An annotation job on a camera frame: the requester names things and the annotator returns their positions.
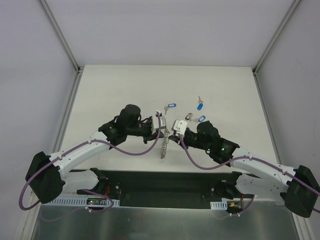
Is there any metal key ring disc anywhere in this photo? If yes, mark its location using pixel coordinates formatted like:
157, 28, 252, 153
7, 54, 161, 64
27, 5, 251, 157
160, 128, 170, 159

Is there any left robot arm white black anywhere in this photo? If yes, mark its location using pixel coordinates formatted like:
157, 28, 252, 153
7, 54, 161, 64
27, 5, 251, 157
25, 104, 166, 204

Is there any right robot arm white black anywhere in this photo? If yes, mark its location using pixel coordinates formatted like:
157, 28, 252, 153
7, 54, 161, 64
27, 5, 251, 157
169, 120, 320, 218

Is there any key with blue white tag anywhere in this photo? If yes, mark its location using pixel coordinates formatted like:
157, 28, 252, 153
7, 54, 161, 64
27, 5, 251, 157
190, 115, 206, 123

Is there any key with blue framed tag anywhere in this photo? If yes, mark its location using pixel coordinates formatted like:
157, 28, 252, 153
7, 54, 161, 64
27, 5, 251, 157
163, 103, 177, 115

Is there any key with solid blue tag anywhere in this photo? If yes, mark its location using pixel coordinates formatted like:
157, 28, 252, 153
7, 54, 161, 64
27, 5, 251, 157
197, 96, 204, 111

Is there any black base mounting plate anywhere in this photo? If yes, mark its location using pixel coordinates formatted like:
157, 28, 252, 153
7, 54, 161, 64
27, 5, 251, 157
91, 170, 243, 210

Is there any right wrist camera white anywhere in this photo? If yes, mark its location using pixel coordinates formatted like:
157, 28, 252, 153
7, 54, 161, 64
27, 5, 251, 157
171, 119, 188, 137

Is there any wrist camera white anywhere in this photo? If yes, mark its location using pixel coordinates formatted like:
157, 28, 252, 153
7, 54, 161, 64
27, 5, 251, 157
151, 110, 167, 133
171, 119, 188, 137

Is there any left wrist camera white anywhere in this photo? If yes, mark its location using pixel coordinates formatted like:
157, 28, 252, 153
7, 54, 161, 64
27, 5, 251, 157
151, 110, 167, 133

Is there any right white cable duct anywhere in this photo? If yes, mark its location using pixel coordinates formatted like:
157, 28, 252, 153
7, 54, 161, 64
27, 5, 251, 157
210, 200, 228, 211

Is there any white cable duct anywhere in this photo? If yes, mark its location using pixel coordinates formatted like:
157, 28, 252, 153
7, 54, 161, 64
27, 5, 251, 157
210, 200, 228, 211
45, 196, 112, 208

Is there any right aluminium frame post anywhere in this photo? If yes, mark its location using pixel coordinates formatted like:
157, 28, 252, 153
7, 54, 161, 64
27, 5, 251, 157
252, 0, 304, 76

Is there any aluminium frame post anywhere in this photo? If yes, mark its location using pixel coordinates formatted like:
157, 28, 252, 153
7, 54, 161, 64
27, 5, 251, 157
252, 0, 304, 76
37, 0, 82, 74

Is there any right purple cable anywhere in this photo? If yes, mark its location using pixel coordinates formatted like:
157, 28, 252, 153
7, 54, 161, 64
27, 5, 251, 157
178, 133, 320, 221

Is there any left white cable duct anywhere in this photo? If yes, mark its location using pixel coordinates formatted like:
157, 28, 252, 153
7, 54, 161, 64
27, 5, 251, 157
45, 196, 112, 208

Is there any left aluminium frame post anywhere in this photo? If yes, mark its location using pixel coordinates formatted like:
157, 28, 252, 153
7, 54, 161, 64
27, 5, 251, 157
37, 0, 82, 74

